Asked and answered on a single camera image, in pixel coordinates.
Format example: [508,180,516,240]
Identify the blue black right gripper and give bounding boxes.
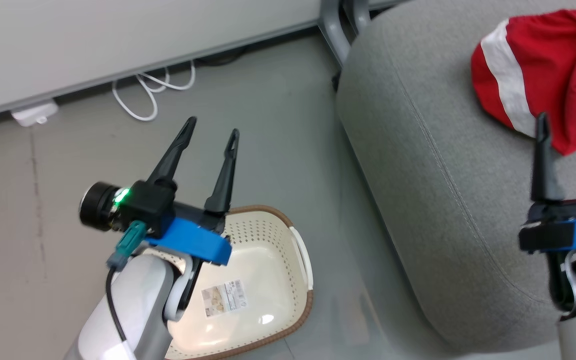
[518,108,576,254]

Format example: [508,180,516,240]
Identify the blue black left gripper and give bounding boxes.
[79,116,241,266]

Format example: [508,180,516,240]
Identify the red white striped garment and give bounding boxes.
[470,8,576,156]

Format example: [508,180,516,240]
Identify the cream perforated laundry basket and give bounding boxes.
[164,204,315,360]

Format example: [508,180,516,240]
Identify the paper basket sticker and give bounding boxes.
[201,279,247,319]

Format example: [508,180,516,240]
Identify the grey fabric sofa seat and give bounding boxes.
[335,0,576,354]

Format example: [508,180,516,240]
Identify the white desk panel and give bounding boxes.
[0,0,404,122]

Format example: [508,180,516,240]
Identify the white power adapter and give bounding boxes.
[10,99,60,128]

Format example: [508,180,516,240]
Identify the grey metal desk leg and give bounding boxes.
[317,0,353,67]
[344,0,372,36]

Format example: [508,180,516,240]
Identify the white coiled cable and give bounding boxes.
[111,60,197,123]

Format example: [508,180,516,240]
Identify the teal left cable connector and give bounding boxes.
[106,221,148,271]

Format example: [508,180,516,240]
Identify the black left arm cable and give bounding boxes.
[105,267,130,347]

